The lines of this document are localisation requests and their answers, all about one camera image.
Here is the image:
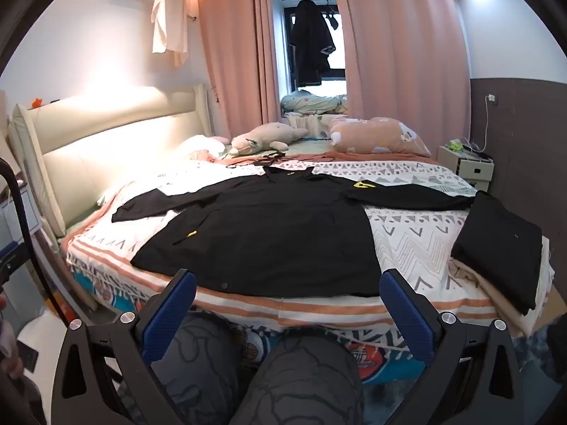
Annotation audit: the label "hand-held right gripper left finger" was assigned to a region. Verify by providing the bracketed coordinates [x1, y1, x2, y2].
[50, 269, 198, 425]

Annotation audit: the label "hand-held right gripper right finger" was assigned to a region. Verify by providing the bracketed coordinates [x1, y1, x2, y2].
[380, 268, 526, 425]

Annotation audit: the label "black jacket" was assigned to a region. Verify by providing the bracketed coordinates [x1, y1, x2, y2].
[112, 165, 477, 298]

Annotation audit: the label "person's left hand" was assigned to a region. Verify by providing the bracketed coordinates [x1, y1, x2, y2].
[0, 316, 24, 380]

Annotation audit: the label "light blue nightstand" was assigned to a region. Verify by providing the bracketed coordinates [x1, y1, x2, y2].
[0, 204, 32, 275]

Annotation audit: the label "cartoon printed bed sheet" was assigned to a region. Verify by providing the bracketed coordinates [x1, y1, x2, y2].
[71, 270, 426, 386]

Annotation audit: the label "geometric patterned blanket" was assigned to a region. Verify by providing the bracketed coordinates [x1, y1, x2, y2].
[60, 151, 552, 337]

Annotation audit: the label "folded beige cloth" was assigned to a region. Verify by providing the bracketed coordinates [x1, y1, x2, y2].
[447, 257, 554, 337]

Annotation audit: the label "folded black garment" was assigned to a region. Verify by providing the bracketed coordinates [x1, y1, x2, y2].
[451, 191, 545, 316]

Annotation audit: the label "person's grey patterned pants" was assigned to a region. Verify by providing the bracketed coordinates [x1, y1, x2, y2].
[146, 312, 366, 425]

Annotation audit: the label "white nightstand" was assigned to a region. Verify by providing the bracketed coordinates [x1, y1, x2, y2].
[438, 144, 494, 182]

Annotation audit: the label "cream upholstered headboard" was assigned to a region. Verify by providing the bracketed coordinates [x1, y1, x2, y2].
[9, 84, 213, 237]

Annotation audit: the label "white pillow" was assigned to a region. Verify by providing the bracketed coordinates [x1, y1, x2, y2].
[177, 135, 231, 160]

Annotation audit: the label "beige plush pillow toy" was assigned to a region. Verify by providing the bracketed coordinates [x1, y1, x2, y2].
[328, 116, 431, 158]

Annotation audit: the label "grey plush toy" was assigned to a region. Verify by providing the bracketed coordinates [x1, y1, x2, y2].
[229, 123, 308, 157]

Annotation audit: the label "floral light quilt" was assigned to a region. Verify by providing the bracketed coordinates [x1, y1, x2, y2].
[280, 89, 350, 140]

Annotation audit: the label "pink curtain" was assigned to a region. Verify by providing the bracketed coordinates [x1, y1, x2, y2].
[195, 0, 284, 138]
[332, 0, 471, 155]

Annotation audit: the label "dark framed window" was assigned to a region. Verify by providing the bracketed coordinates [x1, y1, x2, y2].
[281, 6, 348, 98]

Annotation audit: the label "black hanging coat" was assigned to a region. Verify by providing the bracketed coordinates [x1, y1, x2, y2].
[289, 0, 337, 87]

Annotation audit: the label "white hanging shirt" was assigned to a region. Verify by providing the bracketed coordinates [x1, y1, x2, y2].
[151, 0, 189, 68]

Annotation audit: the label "black charger cable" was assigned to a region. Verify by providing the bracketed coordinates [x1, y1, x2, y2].
[226, 153, 337, 169]

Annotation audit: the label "white charging cable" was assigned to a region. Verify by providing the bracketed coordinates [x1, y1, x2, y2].
[481, 100, 492, 151]

